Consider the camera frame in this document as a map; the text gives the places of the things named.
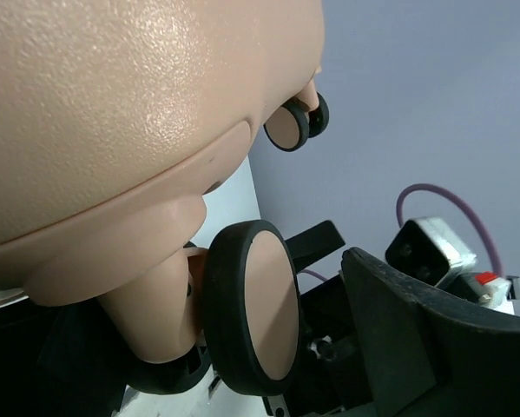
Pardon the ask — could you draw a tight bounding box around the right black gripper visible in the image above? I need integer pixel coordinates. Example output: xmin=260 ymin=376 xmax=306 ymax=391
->
xmin=262 ymin=221 xmax=372 ymax=416

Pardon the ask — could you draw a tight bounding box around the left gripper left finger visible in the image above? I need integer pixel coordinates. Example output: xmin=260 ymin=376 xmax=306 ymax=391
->
xmin=0 ymin=300 xmax=210 ymax=416

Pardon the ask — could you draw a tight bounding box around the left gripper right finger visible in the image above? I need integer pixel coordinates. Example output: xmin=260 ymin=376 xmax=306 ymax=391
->
xmin=341 ymin=248 xmax=520 ymax=416

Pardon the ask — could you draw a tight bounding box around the pink hard-shell suitcase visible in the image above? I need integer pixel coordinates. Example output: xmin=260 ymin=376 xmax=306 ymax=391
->
xmin=0 ymin=1 xmax=325 ymax=396

